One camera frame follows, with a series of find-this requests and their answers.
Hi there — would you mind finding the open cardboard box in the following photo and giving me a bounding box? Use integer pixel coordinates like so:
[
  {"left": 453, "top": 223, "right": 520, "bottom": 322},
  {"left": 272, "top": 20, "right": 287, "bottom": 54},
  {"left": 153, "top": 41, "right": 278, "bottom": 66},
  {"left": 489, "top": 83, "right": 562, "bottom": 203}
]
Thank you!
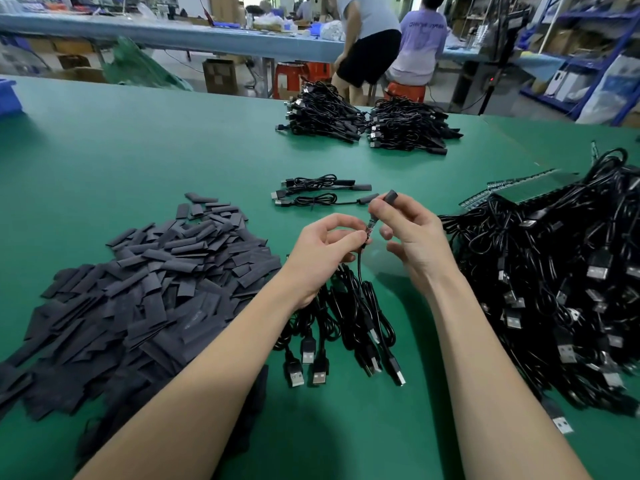
[{"left": 40, "top": 67, "right": 106, "bottom": 84}]

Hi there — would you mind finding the person's left hand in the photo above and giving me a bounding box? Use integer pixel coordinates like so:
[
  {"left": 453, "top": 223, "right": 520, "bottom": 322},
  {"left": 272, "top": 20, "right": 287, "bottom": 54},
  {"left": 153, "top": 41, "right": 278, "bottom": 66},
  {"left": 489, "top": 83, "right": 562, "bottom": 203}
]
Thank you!
[{"left": 280, "top": 213, "right": 371, "bottom": 306}]

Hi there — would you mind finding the black tripod stand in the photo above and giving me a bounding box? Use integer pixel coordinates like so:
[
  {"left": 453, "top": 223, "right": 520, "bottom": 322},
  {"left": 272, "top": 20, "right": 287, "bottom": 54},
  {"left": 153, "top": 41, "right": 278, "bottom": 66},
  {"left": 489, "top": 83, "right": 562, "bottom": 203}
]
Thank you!
[{"left": 450, "top": 0, "right": 536, "bottom": 116}]

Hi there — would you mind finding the red plastic stool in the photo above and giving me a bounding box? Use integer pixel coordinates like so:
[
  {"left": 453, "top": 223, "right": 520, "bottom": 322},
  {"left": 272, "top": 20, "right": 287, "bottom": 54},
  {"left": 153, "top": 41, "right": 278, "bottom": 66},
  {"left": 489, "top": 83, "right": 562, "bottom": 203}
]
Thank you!
[{"left": 272, "top": 61, "right": 331, "bottom": 101}]

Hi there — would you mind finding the person's left forearm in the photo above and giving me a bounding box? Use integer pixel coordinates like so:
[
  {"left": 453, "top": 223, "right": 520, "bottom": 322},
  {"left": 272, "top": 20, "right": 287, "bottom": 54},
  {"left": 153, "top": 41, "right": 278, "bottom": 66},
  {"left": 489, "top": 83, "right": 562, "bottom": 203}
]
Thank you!
[{"left": 75, "top": 279, "right": 321, "bottom": 480}]

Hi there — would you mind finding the person's right hand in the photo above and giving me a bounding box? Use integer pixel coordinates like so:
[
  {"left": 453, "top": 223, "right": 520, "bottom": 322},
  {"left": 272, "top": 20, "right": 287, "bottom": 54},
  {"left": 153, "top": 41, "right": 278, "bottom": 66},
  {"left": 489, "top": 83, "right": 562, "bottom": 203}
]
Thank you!
[{"left": 368, "top": 193, "right": 461, "bottom": 296}]

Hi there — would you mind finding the blue metal shelving rack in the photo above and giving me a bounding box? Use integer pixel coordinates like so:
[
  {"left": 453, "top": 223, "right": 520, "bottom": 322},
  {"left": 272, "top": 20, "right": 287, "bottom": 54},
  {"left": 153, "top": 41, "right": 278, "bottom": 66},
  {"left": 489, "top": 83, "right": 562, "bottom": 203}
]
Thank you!
[{"left": 520, "top": 0, "right": 640, "bottom": 126}]

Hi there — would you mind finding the pile of black sleeve strips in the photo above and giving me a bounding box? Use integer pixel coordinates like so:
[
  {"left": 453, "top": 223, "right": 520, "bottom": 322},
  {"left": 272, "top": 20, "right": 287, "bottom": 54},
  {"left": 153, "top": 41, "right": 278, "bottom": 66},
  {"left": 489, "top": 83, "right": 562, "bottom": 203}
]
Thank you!
[{"left": 0, "top": 191, "right": 283, "bottom": 466}]

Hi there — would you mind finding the orange plastic stool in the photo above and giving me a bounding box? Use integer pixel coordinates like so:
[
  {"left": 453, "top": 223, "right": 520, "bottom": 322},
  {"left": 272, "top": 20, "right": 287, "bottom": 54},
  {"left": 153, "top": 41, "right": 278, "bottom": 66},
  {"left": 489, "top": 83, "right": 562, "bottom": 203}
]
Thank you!
[{"left": 385, "top": 81, "right": 428, "bottom": 104}]

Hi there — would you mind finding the blue plastic bin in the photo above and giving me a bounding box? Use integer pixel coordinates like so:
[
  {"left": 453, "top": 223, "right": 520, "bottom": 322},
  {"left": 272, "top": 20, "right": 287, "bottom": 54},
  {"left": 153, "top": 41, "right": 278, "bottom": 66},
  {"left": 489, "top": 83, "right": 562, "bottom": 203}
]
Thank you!
[{"left": 0, "top": 77, "right": 23, "bottom": 118}]

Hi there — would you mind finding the green circuit board panel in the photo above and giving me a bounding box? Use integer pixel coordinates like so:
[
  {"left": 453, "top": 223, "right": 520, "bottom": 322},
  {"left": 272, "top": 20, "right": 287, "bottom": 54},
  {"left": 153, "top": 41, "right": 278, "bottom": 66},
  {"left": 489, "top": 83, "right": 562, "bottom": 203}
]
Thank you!
[{"left": 460, "top": 167, "right": 581, "bottom": 208}]

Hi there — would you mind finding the small upright cardboard box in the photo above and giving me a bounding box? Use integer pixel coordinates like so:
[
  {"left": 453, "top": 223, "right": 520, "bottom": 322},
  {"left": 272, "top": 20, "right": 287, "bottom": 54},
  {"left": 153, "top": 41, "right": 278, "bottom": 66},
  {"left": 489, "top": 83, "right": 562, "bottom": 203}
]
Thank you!
[{"left": 203, "top": 57, "right": 241, "bottom": 96}]

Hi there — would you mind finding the white plastic bag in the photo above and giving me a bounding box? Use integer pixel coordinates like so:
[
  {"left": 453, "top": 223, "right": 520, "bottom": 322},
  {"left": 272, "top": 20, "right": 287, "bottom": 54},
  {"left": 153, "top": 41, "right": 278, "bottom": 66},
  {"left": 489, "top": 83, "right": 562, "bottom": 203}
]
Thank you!
[{"left": 578, "top": 57, "right": 640, "bottom": 124}]

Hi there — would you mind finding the bundle of black cables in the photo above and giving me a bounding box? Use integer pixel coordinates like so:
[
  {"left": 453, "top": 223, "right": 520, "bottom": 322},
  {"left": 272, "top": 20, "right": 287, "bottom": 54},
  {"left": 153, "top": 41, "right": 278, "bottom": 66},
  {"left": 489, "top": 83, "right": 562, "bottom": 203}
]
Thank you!
[
  {"left": 276, "top": 81, "right": 368, "bottom": 144},
  {"left": 365, "top": 95, "right": 464, "bottom": 156}
]

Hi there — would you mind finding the green plastic bag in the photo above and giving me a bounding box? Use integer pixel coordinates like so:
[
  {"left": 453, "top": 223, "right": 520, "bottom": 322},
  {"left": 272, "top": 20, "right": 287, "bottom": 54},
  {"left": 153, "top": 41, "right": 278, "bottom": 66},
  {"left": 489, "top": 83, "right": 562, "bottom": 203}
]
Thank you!
[{"left": 103, "top": 37, "right": 191, "bottom": 91}]

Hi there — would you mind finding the large pile of black cables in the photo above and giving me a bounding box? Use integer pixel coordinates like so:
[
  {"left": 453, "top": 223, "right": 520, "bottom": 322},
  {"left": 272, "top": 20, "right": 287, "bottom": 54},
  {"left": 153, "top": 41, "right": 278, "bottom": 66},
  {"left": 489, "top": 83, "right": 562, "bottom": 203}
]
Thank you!
[{"left": 440, "top": 145, "right": 640, "bottom": 436}]

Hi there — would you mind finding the person's right forearm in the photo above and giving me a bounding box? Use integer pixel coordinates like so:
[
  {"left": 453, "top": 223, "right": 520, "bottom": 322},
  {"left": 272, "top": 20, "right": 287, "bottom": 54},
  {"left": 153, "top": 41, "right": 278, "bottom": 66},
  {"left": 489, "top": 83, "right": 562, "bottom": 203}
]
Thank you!
[{"left": 430, "top": 269, "right": 591, "bottom": 480}]

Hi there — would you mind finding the joined bunch of black cables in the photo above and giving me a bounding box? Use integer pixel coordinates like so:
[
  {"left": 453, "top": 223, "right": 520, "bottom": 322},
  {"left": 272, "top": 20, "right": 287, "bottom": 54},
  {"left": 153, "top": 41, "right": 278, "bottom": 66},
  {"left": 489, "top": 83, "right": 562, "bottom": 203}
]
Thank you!
[{"left": 275, "top": 265, "right": 409, "bottom": 389}]

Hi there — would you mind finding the long blue work table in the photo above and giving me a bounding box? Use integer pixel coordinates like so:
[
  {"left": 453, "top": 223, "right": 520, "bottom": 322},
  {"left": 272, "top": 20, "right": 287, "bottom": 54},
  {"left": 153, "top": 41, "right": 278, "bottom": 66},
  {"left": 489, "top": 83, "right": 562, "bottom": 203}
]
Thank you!
[{"left": 0, "top": 13, "right": 566, "bottom": 86}]

